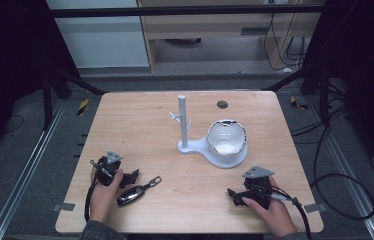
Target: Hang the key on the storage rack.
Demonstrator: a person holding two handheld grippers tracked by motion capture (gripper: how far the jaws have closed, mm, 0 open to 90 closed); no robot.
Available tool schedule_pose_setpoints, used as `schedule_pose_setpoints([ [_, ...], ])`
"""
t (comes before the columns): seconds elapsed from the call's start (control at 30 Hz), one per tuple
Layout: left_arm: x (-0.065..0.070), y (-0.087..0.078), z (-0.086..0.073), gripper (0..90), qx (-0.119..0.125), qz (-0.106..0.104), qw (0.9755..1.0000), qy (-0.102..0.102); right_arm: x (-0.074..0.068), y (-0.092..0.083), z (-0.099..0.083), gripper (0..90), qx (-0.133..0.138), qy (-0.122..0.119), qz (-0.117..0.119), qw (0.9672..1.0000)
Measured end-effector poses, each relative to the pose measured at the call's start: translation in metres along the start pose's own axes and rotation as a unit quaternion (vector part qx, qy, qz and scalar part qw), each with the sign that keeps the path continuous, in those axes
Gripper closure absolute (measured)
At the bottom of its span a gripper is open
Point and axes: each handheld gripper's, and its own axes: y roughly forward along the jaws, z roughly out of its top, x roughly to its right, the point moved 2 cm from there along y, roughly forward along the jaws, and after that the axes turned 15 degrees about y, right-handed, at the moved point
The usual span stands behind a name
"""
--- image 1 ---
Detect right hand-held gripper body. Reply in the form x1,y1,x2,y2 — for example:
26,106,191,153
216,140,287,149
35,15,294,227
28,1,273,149
241,165,275,211

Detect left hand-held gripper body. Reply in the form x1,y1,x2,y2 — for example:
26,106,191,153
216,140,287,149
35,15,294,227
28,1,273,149
90,150,125,187

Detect black car key with ring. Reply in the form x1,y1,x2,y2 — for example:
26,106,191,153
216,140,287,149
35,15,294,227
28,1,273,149
116,175,163,207

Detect person's left hand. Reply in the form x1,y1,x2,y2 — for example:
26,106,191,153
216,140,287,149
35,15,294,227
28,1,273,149
88,166,125,224

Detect person's right hand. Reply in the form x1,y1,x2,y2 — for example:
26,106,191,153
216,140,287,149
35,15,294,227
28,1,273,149
241,175,299,239

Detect white bowl with wavy rim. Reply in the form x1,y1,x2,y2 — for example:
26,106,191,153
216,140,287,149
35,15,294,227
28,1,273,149
205,118,248,156

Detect grey tape piece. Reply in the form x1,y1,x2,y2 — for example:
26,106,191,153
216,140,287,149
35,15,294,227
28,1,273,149
51,201,76,213
303,202,328,214

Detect white key stand with pegs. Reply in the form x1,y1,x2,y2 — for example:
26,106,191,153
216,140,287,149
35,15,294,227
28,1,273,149
169,94,249,170

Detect yellow black striped tape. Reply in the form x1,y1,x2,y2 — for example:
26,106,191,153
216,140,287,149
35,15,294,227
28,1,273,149
76,97,90,117
289,95,310,111

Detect white cabinet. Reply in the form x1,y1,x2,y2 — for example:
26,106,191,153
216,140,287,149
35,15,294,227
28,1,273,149
45,0,151,70

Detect dark curtain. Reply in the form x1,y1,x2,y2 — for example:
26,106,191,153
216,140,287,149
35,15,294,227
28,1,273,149
300,0,374,186
0,0,79,168

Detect light wooden desk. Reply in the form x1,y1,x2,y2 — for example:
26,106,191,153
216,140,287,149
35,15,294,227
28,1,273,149
136,0,327,73

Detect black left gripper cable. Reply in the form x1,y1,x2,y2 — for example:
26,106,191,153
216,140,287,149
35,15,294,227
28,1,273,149
83,179,99,223

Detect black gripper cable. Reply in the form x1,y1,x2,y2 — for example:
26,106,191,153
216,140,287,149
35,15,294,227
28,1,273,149
269,185,313,240
83,179,99,223

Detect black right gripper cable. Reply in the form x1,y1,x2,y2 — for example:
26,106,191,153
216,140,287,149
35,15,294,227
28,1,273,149
269,185,313,240

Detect metal floor rail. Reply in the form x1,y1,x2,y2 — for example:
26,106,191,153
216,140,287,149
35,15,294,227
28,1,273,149
304,95,374,240
0,99,67,240

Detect black metal stand frame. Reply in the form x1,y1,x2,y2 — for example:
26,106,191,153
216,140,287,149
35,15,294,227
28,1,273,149
262,61,332,126
40,65,107,132

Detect thin black floor cable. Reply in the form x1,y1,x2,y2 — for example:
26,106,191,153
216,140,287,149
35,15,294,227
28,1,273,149
0,113,25,136

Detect black floor cable loop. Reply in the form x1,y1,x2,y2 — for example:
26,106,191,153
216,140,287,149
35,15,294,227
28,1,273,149
289,108,374,222

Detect black cables under desk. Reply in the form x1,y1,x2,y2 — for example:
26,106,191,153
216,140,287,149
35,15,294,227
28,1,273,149
262,12,307,72

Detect black horizontal frame bar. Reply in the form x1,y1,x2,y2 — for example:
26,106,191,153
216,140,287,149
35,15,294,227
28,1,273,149
46,4,325,19

